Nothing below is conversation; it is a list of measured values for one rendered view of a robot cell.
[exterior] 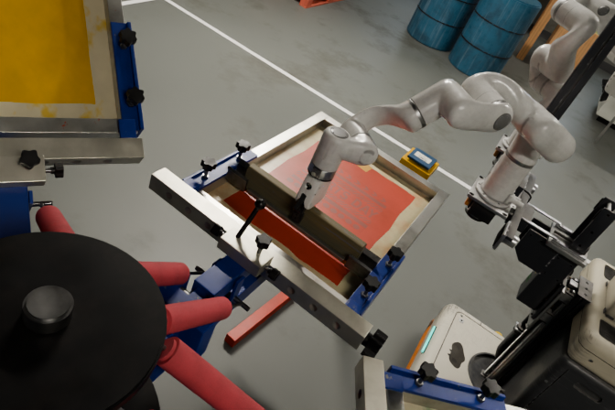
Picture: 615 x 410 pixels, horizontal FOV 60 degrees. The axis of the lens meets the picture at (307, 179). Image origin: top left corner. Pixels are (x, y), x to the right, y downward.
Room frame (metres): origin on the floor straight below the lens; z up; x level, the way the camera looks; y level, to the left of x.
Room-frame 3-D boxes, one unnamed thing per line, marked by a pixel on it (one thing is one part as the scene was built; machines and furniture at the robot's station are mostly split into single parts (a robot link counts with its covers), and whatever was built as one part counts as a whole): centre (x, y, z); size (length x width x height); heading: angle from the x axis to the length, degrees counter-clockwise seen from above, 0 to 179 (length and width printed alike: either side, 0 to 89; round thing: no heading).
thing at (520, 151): (1.54, -0.58, 1.37); 0.13 x 0.10 x 0.16; 33
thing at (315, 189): (1.19, -0.02, 1.13); 0.10 x 0.08 x 0.11; 162
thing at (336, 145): (1.20, -0.06, 1.26); 0.15 x 0.10 x 0.11; 123
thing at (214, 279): (0.87, 0.08, 1.02); 0.17 x 0.06 x 0.05; 162
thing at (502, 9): (6.47, -0.94, 0.48); 1.29 x 0.83 x 0.95; 71
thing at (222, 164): (1.26, 0.25, 0.97); 0.30 x 0.05 x 0.07; 162
